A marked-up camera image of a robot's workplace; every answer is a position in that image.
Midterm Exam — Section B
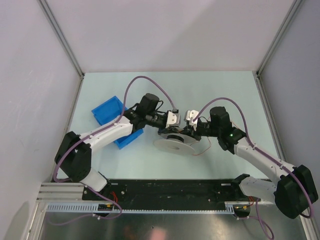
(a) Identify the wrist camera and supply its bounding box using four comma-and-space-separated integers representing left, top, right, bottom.
166, 109, 181, 128
184, 110, 199, 131

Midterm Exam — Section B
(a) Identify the aluminium frame post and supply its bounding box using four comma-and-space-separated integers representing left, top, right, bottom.
37, 0, 84, 78
258, 0, 304, 75

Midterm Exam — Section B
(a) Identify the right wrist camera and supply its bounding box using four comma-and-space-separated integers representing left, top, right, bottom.
184, 110, 199, 131

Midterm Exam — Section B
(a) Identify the purple cable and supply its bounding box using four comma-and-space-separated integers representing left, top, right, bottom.
53, 75, 178, 220
190, 97, 315, 238

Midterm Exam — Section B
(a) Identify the thin red wire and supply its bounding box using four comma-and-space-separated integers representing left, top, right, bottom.
190, 120, 242, 157

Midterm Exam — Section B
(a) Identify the white cable spool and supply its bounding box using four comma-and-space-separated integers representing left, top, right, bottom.
153, 133, 197, 156

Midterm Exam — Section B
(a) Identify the white slotted cable duct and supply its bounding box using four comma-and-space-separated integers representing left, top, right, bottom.
46, 202, 250, 215

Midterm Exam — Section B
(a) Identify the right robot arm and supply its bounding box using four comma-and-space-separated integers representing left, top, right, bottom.
184, 106, 319, 219

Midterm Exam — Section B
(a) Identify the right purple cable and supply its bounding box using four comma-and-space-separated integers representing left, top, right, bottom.
190, 97, 315, 238

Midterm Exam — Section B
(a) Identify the blue plastic bin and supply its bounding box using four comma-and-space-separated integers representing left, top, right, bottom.
90, 95, 145, 151

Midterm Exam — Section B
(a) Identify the right aluminium frame post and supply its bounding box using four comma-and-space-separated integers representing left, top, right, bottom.
258, 0, 304, 75

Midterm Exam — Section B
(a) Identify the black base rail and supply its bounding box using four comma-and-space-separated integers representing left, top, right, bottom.
81, 177, 253, 211

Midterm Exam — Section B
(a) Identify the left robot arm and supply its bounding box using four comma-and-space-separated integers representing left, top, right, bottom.
54, 93, 181, 200

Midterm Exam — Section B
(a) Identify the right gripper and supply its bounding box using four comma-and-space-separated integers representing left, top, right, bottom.
180, 120, 220, 141

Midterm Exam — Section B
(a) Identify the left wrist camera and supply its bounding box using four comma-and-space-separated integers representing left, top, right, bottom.
166, 109, 181, 128

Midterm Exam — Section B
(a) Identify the left aluminium frame post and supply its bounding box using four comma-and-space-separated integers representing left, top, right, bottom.
37, 0, 84, 78

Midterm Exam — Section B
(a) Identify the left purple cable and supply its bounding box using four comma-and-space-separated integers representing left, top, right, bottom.
53, 75, 178, 220

